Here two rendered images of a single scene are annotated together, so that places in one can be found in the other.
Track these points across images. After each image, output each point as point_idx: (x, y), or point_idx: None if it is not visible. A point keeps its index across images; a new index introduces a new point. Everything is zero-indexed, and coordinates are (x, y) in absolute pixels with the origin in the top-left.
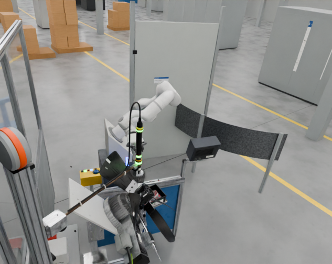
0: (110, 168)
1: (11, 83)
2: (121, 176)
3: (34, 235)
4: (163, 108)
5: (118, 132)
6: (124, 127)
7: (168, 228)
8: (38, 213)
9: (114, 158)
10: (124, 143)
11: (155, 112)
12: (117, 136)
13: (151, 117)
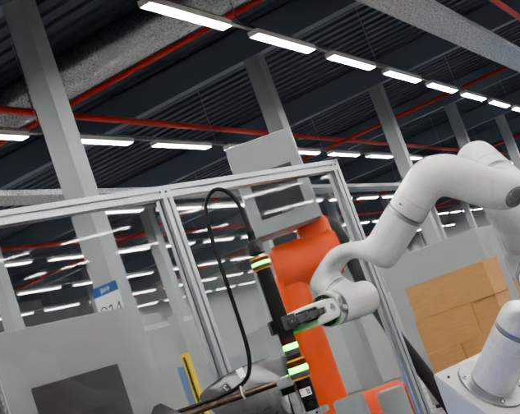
0: (237, 390)
1: (181, 255)
2: (229, 398)
3: None
4: (410, 212)
5: (479, 368)
6: (318, 292)
7: None
8: None
9: (261, 370)
10: (518, 413)
11: (387, 232)
12: (480, 385)
13: (381, 247)
